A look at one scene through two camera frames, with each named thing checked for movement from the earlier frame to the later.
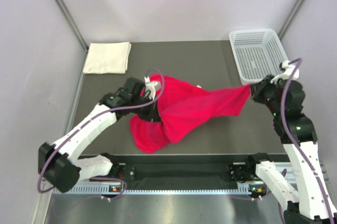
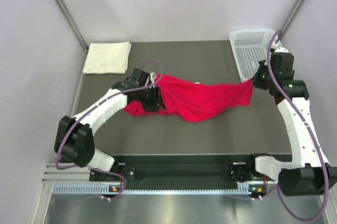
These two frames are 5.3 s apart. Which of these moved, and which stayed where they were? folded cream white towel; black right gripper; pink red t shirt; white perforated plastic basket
Moved: black right gripper; pink red t shirt
Stayed: white perforated plastic basket; folded cream white towel
